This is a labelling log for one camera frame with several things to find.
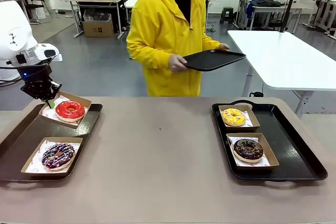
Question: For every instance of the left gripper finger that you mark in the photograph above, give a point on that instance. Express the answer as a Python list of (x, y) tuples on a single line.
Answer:
[(29, 90), (56, 87)]

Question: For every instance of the large white table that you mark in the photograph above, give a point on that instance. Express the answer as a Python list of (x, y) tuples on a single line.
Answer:
[(288, 58)]

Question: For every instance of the chocolate donut colourful sprinkles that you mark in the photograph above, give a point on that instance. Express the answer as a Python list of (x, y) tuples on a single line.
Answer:
[(256, 153)]

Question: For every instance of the dark green stool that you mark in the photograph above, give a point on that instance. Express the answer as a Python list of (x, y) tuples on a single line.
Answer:
[(227, 14)]

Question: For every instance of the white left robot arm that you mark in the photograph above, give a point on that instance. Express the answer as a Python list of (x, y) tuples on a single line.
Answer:
[(13, 30)]

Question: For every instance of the grey desk with clothes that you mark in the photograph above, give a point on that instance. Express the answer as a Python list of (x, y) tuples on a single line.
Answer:
[(296, 9)]

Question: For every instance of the dark clothes pile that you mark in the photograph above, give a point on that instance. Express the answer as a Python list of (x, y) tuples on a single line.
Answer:
[(265, 1)]

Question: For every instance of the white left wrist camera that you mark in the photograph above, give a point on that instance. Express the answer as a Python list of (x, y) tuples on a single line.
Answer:
[(48, 51)]

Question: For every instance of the white standing desk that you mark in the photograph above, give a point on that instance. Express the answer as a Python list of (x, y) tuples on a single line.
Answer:
[(130, 1)]

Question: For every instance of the black office chair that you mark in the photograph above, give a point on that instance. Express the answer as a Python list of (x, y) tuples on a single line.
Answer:
[(39, 1)]

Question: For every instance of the person's right hand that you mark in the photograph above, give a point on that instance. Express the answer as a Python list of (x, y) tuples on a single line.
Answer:
[(176, 64)]

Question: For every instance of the chocolate donut white pink sprinkles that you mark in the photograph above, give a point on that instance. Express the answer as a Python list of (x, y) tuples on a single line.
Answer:
[(50, 161)]

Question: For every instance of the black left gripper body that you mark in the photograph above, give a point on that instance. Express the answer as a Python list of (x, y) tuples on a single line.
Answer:
[(36, 79)]

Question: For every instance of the black stand pole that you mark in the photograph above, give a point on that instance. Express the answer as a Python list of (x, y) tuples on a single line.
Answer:
[(288, 6)]

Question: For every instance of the brown cardboard shipping box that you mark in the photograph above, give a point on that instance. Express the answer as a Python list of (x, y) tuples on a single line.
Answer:
[(98, 28)]

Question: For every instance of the brown cardboard tray box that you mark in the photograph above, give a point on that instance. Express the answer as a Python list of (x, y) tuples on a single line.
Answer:
[(271, 155), (84, 115), (65, 140), (254, 119)]

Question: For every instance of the yellow sprinkled donut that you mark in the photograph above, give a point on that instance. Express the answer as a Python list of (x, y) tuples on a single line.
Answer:
[(228, 120)]

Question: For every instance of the black serving tray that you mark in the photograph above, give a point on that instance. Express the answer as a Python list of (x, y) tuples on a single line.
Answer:
[(215, 60)]

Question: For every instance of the person in yellow hoodie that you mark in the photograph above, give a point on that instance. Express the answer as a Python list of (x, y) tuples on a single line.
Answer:
[(162, 37)]

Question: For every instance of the red glazed donut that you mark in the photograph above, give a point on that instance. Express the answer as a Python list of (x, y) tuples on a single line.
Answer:
[(61, 113)]

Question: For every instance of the person's left hand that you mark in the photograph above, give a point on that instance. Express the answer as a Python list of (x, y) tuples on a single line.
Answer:
[(223, 47)]

